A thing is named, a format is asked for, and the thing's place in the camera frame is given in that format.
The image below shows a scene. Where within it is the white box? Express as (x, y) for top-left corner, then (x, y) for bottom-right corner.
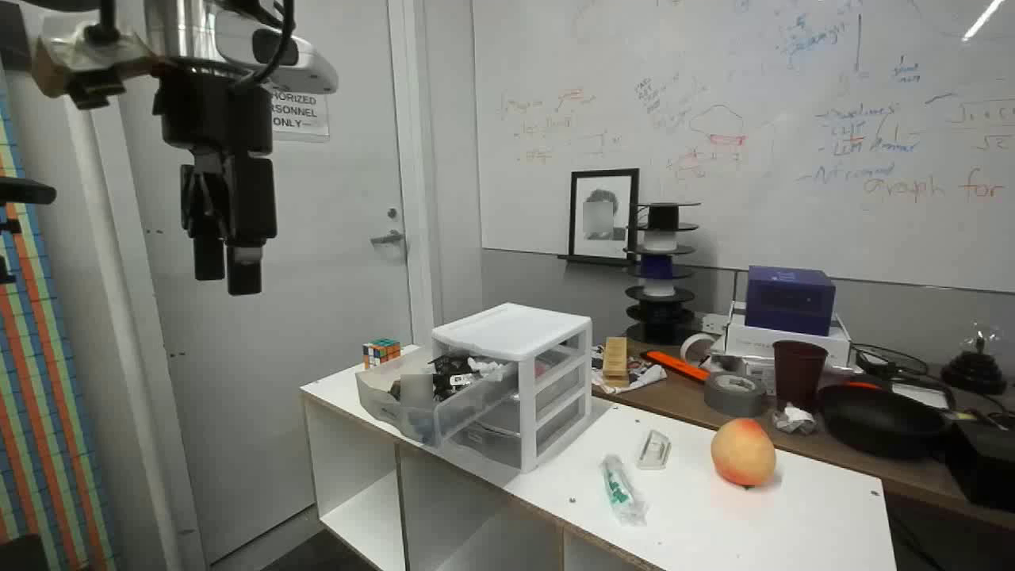
(724, 311), (852, 374)

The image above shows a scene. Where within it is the rubiks cube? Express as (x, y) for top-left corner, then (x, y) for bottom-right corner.
(358, 332), (403, 374)

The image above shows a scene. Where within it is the grey tape roll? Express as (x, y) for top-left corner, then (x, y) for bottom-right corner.
(701, 367), (773, 418)

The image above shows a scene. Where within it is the black framed portrait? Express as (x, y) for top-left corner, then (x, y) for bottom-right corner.
(563, 166), (640, 263)

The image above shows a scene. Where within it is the purple box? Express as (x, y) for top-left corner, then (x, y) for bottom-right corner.
(741, 263), (836, 335)

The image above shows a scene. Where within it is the white cube shelf cabinet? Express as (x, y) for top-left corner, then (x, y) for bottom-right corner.
(299, 361), (901, 571)

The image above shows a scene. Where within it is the silver door handle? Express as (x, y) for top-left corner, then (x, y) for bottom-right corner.
(367, 225), (410, 255)

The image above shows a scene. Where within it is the tan wrist camera mount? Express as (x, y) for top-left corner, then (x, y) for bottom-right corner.
(30, 27), (161, 109)

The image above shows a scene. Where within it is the orange tool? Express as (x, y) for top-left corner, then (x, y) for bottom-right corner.
(640, 344), (713, 385)

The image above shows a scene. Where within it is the colourful striped panel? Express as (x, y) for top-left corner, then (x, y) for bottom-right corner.
(0, 74), (114, 571)

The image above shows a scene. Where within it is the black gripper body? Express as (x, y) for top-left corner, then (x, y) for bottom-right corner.
(153, 63), (281, 253)

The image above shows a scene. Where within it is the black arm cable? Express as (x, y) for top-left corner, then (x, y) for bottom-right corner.
(225, 0), (301, 87)

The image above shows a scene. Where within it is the orange yellow peach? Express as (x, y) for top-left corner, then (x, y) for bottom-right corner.
(708, 414), (781, 490)

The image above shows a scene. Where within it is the black frying pan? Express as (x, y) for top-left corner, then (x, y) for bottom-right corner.
(819, 378), (956, 464)

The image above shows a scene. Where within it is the crumpled foil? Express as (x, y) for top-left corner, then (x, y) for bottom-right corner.
(770, 402), (819, 438)

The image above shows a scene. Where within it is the black box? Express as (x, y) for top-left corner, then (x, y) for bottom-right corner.
(945, 422), (1015, 516)

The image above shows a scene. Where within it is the wooden block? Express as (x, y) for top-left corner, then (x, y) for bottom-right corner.
(600, 332), (635, 385)

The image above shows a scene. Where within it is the white door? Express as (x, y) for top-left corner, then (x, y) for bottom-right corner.
(114, 0), (437, 563)

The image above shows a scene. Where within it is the brown wooden desk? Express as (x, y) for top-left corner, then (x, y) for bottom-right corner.
(591, 357), (1015, 532)

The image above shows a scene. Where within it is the clear plastic drawer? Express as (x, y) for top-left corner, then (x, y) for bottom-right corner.
(354, 344), (520, 448)

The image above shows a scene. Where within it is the whiteboard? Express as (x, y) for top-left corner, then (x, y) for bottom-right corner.
(468, 0), (1015, 297)

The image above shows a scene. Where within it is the white plastic drawer unit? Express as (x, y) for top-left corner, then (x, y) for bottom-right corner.
(428, 302), (597, 472)

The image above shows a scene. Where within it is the black spool tower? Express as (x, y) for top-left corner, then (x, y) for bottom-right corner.
(623, 200), (703, 341)

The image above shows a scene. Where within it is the black desk bell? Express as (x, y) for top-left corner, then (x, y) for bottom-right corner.
(940, 325), (1008, 395)

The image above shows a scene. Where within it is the white object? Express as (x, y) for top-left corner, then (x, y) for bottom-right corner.
(635, 429), (677, 472)

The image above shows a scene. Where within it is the dark red cup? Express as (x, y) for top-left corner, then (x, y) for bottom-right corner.
(770, 338), (831, 413)

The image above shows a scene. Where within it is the white door sign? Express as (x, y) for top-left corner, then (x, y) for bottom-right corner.
(268, 93), (333, 141)

